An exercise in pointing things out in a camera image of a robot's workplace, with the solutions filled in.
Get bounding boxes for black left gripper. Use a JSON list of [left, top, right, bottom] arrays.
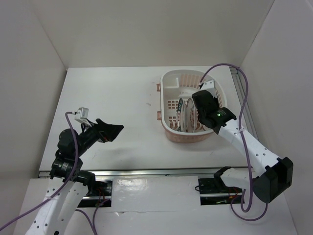
[[74, 117, 123, 157]]

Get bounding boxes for plate with orange sunburst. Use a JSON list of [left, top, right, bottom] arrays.
[[190, 108, 201, 132]]

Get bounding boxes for plate with red characters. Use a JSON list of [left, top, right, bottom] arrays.
[[185, 98, 195, 133]]

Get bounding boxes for plate with dark blue rim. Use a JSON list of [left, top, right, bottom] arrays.
[[177, 98, 185, 132]]

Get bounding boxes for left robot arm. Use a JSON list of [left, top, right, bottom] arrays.
[[26, 118, 124, 235]]

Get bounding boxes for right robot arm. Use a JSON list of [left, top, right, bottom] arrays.
[[192, 90, 293, 203]]

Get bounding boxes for white pink plastic dish rack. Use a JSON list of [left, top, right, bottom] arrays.
[[157, 70, 213, 143]]

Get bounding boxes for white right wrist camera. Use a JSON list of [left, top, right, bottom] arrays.
[[200, 79, 217, 98]]

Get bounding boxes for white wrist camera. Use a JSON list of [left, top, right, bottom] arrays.
[[200, 79, 217, 98], [74, 107, 89, 125]]

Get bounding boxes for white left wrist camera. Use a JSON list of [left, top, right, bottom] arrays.
[[74, 107, 89, 125]]

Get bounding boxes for aluminium side rail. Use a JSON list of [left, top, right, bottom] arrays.
[[229, 67, 258, 139]]

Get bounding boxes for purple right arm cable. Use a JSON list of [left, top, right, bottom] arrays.
[[199, 63, 267, 222]]

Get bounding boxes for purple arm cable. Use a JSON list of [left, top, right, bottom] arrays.
[[0, 111, 80, 230], [199, 63, 267, 222]]

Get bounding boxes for aluminium front rail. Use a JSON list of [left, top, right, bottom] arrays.
[[38, 165, 247, 179]]

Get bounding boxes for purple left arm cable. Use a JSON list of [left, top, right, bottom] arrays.
[[0, 111, 80, 230]]

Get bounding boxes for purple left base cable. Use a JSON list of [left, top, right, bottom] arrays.
[[77, 199, 110, 235]]

